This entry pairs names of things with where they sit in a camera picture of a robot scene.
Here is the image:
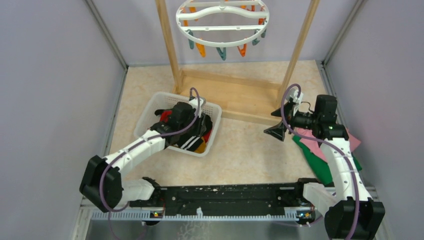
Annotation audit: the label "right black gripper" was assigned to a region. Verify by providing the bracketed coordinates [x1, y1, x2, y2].
[263, 101, 319, 142]

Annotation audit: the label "round white clip hanger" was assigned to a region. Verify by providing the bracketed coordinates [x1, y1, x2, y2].
[175, 0, 270, 61]

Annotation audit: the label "black sock white stripes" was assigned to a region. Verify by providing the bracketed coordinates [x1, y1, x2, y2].
[172, 134, 206, 152]

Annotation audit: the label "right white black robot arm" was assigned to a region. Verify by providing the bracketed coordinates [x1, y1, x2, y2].
[264, 90, 386, 240]

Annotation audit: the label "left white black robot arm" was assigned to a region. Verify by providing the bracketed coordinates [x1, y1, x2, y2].
[79, 97, 213, 213]

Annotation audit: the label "red sock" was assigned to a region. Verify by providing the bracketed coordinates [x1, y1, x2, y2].
[159, 110, 173, 123]

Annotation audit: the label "yellow sock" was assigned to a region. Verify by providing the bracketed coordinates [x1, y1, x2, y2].
[194, 141, 207, 154]

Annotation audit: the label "white plastic laundry basket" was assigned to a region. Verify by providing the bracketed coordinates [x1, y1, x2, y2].
[133, 91, 223, 157]

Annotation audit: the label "pink cloth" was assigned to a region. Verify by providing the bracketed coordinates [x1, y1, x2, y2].
[295, 128, 361, 162]

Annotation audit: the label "green cloth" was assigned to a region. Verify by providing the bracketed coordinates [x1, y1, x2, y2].
[291, 135, 363, 186]

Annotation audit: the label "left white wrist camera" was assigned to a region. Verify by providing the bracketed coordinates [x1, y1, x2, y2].
[188, 96, 206, 116]

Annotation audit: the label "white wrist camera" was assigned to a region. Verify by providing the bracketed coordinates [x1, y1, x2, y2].
[285, 88, 304, 111]
[188, 96, 206, 116]

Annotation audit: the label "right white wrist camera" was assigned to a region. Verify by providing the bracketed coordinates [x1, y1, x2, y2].
[285, 88, 304, 111]

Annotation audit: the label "wooden hanger stand frame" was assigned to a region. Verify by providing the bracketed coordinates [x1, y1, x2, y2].
[155, 0, 320, 125]

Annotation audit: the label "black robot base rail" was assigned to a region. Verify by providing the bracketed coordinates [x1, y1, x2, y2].
[129, 181, 317, 224]

